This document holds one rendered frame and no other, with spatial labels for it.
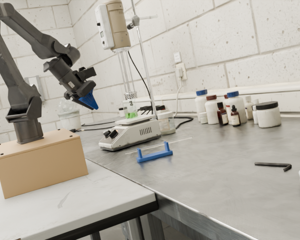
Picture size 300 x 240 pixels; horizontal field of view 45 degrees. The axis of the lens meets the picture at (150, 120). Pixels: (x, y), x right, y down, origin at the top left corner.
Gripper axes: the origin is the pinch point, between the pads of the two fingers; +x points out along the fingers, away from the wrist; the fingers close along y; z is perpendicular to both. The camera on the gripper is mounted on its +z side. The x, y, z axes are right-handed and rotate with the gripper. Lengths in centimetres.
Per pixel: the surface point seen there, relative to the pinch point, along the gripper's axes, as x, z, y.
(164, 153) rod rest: 18.6, -3.4, -31.8
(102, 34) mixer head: -10, 40, 43
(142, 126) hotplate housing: 18.8, 7.3, -4.3
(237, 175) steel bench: 17, -7, -65
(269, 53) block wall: 28, 54, -26
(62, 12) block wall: -34, 114, 241
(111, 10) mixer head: -15, 49, 38
